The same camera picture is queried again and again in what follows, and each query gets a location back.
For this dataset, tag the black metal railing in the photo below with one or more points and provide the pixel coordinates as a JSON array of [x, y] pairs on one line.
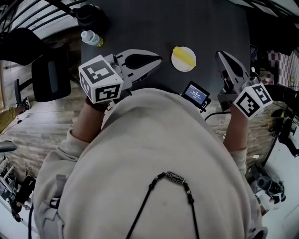
[[35, 16]]

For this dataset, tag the person in white shirt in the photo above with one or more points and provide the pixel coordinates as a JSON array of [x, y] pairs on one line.
[[149, 151]]

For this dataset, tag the clear plastic bottle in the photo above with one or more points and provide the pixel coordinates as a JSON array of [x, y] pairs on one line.
[[90, 37]]

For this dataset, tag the white plate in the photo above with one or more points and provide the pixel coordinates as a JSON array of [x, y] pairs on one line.
[[180, 64]]

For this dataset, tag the black water bottle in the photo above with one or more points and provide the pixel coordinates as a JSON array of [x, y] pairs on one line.
[[92, 16]]

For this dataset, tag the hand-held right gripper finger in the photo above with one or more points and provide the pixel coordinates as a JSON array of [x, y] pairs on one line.
[[243, 70], [224, 69]]

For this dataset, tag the grey black equipment pile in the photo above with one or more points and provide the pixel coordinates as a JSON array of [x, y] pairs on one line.
[[268, 184]]

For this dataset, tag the black mesh office chair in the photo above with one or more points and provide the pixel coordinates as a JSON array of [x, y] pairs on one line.
[[50, 77]]

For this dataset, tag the red checkered tablecloth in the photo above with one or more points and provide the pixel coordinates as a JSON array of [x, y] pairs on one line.
[[285, 67]]

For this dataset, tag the person's right forearm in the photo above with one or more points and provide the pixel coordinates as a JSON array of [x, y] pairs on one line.
[[234, 130]]

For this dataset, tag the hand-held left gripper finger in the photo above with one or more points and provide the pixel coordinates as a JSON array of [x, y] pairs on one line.
[[144, 68], [140, 52]]

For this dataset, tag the yellow banana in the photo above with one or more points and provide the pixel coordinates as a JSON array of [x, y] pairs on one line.
[[183, 55]]

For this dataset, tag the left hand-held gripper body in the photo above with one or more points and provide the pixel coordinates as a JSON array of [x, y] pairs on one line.
[[100, 77]]

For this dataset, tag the small black screen device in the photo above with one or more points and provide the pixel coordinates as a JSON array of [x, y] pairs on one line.
[[195, 93]]

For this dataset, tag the person's left forearm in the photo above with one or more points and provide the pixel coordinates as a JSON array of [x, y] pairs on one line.
[[87, 123]]

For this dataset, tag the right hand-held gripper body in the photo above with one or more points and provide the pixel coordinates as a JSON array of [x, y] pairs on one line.
[[253, 100]]

